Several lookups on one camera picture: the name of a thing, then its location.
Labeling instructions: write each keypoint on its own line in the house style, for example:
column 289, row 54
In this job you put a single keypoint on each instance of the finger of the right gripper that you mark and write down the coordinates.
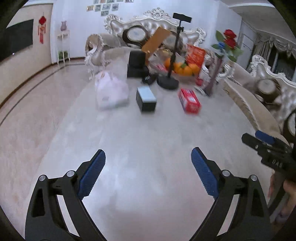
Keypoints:
column 264, row 137
column 253, row 142

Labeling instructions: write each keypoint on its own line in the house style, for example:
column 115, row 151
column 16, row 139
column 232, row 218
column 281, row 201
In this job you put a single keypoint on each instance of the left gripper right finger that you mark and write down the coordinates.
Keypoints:
column 250, row 220

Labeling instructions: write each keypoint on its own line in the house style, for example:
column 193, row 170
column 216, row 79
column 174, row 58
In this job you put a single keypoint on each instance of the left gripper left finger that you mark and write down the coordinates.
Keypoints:
column 45, row 220

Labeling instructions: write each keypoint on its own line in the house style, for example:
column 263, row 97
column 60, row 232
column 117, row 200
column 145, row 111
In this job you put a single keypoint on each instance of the right hand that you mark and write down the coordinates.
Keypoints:
column 281, row 198

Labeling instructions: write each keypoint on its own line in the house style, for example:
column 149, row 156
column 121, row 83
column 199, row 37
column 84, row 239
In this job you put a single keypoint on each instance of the beige sofa right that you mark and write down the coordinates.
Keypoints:
column 266, row 99

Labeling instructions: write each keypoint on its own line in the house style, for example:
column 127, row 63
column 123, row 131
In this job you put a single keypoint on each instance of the small red box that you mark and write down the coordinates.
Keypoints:
column 189, row 101

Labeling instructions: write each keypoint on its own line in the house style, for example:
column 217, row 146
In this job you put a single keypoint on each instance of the purple vase with roses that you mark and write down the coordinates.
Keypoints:
column 226, row 46

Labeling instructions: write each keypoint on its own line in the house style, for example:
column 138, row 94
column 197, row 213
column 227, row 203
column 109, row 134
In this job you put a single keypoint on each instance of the pile of oranges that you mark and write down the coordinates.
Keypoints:
column 186, row 68

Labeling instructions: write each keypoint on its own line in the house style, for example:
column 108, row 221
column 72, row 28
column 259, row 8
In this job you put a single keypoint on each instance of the red gift bag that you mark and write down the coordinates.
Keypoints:
column 195, row 55

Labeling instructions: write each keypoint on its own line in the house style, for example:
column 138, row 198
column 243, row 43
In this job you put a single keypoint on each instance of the black grey box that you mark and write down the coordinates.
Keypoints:
column 145, row 99

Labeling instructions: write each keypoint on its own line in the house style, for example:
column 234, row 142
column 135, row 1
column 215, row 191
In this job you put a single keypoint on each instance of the white plastic bag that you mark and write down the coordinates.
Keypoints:
column 111, row 92

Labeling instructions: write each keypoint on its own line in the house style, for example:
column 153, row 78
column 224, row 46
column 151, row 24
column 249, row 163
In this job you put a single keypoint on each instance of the black speaker box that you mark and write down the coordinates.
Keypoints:
column 136, row 67

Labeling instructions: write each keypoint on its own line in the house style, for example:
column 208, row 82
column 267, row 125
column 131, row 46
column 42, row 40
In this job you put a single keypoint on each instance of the yellow cardboard envelope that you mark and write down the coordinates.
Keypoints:
column 155, row 41

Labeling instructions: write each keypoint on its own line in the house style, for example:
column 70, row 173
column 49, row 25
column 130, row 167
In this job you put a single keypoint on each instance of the round sofa cushion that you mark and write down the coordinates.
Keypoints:
column 135, row 36

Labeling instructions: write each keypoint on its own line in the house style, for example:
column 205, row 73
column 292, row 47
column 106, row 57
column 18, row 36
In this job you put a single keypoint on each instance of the white side stand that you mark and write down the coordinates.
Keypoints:
column 63, row 47

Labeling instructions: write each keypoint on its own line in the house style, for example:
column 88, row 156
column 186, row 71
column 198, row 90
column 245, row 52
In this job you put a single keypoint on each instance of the ornate white sofa back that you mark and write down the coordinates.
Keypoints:
column 108, row 51

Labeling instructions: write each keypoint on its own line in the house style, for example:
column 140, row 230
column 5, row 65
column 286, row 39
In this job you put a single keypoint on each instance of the pink vase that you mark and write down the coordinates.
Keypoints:
column 63, row 26

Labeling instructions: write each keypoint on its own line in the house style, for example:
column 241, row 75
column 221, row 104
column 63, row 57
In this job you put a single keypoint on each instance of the wall television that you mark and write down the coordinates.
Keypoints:
column 16, row 38

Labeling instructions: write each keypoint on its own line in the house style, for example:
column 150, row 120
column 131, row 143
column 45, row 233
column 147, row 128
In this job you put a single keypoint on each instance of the red knot wall ornament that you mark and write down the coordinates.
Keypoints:
column 42, row 29

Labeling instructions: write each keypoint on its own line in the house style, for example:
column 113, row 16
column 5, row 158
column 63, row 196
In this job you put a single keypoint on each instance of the wall photo collage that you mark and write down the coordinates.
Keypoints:
column 104, row 7

